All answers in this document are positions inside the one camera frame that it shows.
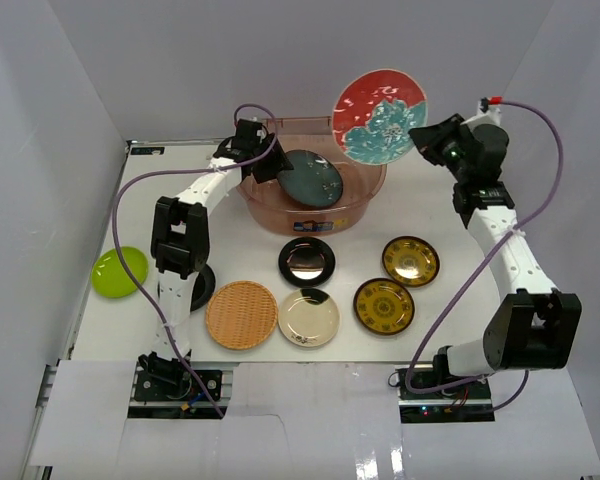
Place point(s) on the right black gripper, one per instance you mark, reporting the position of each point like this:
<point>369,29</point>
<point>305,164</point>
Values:
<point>430,140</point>

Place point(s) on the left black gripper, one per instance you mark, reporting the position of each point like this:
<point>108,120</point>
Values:
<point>268,160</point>

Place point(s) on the dark teal glazed plate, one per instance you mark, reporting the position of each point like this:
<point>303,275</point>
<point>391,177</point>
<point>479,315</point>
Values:
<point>313,181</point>

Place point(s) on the red teal floral plate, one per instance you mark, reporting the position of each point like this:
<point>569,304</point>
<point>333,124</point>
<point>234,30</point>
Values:
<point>372,117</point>

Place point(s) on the woven bamboo plate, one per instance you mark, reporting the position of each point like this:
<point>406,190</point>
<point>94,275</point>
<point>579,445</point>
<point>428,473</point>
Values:
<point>241,315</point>

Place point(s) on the cream plate with black patch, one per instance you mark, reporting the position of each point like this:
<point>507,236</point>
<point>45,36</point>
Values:
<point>309,318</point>

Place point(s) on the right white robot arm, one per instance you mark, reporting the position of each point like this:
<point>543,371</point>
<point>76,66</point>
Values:
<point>535,324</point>

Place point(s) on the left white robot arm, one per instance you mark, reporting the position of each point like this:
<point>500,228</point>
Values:
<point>180,245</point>

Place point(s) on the pink translucent plastic bin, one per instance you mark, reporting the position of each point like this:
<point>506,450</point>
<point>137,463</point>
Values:
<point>276,211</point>

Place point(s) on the black glossy centre plate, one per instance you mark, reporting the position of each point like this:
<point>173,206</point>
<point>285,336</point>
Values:
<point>306,262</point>

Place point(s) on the yellow patterned plate upper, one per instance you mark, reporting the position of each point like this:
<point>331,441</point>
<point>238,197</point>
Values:
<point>411,261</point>

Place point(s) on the yellow patterned plate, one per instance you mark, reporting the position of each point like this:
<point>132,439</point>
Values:
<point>411,261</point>
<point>383,306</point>

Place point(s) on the left table label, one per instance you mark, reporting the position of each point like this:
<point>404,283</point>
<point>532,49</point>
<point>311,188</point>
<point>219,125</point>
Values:
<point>150,151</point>

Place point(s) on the black plate left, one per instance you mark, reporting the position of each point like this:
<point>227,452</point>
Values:
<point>204,288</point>

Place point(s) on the yellow patterned plate lower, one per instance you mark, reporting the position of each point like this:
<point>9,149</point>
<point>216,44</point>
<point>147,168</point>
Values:
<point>383,306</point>

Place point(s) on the lime green plate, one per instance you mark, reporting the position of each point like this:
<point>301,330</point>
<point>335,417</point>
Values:
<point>110,280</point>

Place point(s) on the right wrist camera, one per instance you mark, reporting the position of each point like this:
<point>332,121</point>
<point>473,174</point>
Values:
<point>486,113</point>

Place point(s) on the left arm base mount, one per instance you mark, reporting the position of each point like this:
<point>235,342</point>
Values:
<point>165,390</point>

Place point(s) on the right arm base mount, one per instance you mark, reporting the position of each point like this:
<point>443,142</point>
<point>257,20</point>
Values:
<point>470,403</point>

